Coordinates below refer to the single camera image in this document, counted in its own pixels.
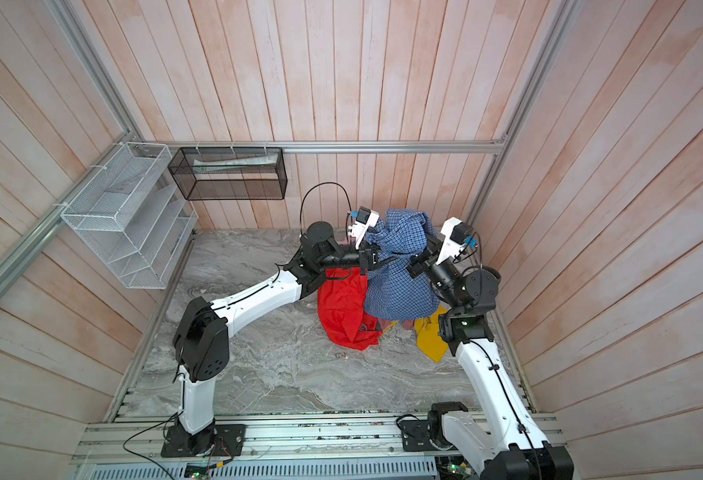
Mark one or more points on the black wire mesh basket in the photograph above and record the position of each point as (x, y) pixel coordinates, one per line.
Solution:
(230, 173)

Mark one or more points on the white wire mesh shelf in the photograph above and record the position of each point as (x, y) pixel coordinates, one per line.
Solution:
(136, 225)

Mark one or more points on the yellow cloth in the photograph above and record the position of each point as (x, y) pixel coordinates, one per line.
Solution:
(428, 339)

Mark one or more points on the aluminium frame rail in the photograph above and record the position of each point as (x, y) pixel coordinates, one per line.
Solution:
(348, 147)

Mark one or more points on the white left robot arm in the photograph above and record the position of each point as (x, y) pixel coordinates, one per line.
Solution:
(202, 339)

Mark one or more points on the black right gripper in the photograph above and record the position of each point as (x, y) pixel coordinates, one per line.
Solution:
(420, 261)

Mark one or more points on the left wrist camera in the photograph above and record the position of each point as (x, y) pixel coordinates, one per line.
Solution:
(363, 220)

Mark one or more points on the dusty rose cloth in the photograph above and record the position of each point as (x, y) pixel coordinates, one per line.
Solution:
(384, 325)

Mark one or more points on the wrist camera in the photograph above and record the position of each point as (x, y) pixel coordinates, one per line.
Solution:
(457, 237)
(363, 220)

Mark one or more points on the blue plaid shirt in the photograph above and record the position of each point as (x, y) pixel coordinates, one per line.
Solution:
(392, 294)

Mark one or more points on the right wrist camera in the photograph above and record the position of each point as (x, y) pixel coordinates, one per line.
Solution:
(457, 237)

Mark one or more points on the red cloth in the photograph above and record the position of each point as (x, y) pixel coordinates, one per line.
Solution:
(340, 309)

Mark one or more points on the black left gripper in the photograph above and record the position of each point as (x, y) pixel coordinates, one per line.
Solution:
(366, 257)

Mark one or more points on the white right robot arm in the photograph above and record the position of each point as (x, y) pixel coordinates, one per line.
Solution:
(511, 446)

